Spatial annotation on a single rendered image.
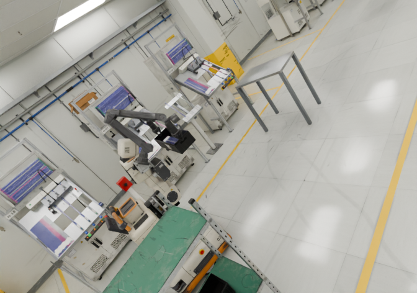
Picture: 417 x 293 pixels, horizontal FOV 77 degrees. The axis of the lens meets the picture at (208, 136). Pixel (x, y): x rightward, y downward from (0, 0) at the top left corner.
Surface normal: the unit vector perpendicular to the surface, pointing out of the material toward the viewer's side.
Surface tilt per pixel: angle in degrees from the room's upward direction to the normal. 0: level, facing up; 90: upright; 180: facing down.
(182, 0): 90
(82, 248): 90
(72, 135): 90
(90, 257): 90
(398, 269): 0
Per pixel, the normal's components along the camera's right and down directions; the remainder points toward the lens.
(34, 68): 0.59, -0.06
